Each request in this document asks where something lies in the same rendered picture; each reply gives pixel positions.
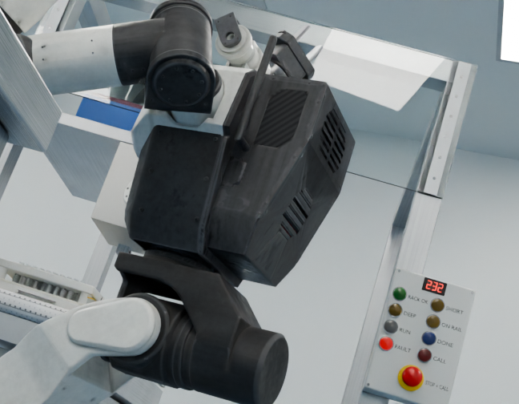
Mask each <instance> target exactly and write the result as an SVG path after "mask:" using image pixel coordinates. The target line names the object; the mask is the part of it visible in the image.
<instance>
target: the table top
mask: <svg viewBox="0 0 519 404"><path fill-rule="evenodd" d="M61 115H62V111H61V109H60V108H59V106H58V104H57V103H56V101H55V100H54V97H53V96H52V94H51V93H50V91H49V89H48V88H47V86H46V84H45V83H44V81H43V79H42V77H41V75H40V74H39V73H38V71H37V69H36V67H35V66H34V64H33V63H32V61H31V59H30V57H29V55H28V54H27V53H26V50H25V49H24V47H23V45H22V44H21V42H20V41H19V39H18V37H17V35H16V34H15V33H14V30H13V28H12V27H11V25H10V24H9V22H8V20H7V19H6V16H5V15H4V13H3V12H2V10H1V8H0V125H1V126H2V127H3V129H4V130H5V131H6V133H7V134H8V136H9V139H8V141H7V143H12V144H15V145H18V146H21V147H26V148H29V149H32V150H35V151H38V152H45V151H46V150H47V148H48V145H49V143H50V140H51V138H52V136H53V134H54V130H55V128H56V127H57V124H58V121H59V119H60V117H61Z"/></svg>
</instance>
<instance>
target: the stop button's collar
mask: <svg viewBox="0 0 519 404"><path fill-rule="evenodd" d="M410 366H414V365H407V366H404V367H403V368H401V370H400V371H399V373H398V382H399V383H400V386H401V387H402V388H404V389H405V390H408V391H414V390H418V389H419V388H421V386H422V385H423V382H424V375H423V373H422V371H421V370H420V369H419V368H418V367H417V366H415V367H416V368H418V369H419V370H420V371H421V373H422V381H421V383H420V384H419V385H418V386H414V387H411V386H407V385H406V384H405V383H404V382H403V379H402V373H403V371H404V370H405V369H406V368H407V367H410Z"/></svg>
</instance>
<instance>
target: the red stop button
mask: <svg viewBox="0 0 519 404"><path fill-rule="evenodd" d="M402 379H403V382H404V383H405V384H406V385H407V386H411V387H414V386H418V385H419V384H420V383H421V381H422V373H421V371H420V370H419V369H418V368H416V367H415V366H410V367H407V368H406V369H405V370H404V371H403V373H402Z"/></svg>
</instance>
